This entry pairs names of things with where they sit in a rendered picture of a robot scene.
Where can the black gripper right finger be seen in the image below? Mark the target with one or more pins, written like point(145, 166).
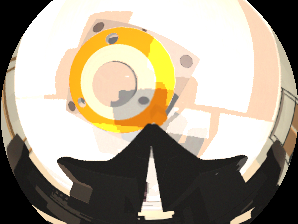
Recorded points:
point(179, 172)

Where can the orange and yellow round plate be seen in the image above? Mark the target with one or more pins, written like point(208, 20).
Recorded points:
point(154, 70)

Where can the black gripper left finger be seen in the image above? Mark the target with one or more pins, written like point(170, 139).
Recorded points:
point(124, 175)

